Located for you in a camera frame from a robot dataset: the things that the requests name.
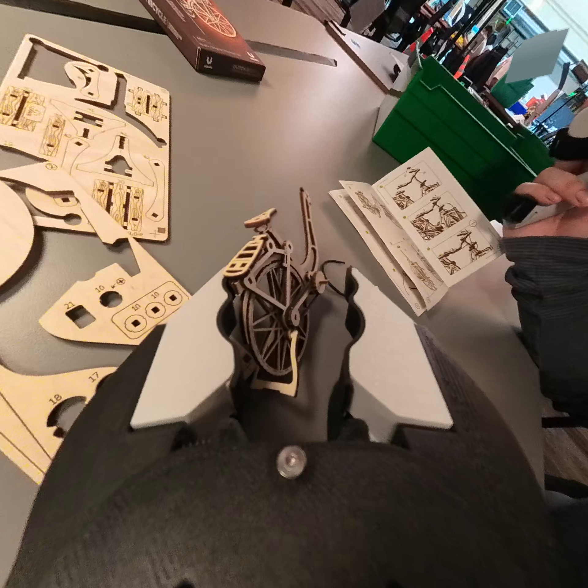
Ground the wooden sheet with round cutout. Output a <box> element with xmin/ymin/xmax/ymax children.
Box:
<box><xmin>0</xmin><ymin>163</ymin><xmax>141</xmax><ymax>288</ymax></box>

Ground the wooden bicycle model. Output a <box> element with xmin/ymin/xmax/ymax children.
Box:
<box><xmin>222</xmin><ymin>186</ymin><xmax>354</xmax><ymax>397</ymax></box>

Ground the white instruction booklet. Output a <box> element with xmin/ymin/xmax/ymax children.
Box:
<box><xmin>328</xmin><ymin>147</ymin><xmax>506</xmax><ymax>318</ymax></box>

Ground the large wooden parts sheet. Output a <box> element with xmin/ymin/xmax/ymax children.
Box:
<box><xmin>0</xmin><ymin>33</ymin><xmax>171</xmax><ymax>243</ymax></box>

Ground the person's right forearm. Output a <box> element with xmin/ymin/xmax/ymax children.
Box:
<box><xmin>504</xmin><ymin>225</ymin><xmax>588</xmax><ymax>414</ymax></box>

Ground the numbered wooden sheet piece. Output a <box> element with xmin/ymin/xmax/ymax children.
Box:
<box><xmin>39</xmin><ymin>239</ymin><xmax>191</xmax><ymax>346</ymax></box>

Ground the dark model kit box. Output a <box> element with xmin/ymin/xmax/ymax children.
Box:
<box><xmin>138</xmin><ymin>0</ymin><xmax>267</xmax><ymax>83</ymax></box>

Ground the person's right hand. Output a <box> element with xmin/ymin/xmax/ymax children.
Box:
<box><xmin>514</xmin><ymin>160</ymin><xmax>588</xmax><ymax>239</ymax></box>

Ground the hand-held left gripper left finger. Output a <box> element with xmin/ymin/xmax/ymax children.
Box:
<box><xmin>130</xmin><ymin>269</ymin><xmax>251</xmax><ymax>430</ymax></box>

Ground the green plastic crate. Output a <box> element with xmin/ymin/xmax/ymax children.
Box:
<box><xmin>372</xmin><ymin>55</ymin><xmax>556</xmax><ymax>203</ymax></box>

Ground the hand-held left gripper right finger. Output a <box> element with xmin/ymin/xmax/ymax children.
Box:
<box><xmin>327</xmin><ymin>266</ymin><xmax>455</xmax><ymax>445</ymax></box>

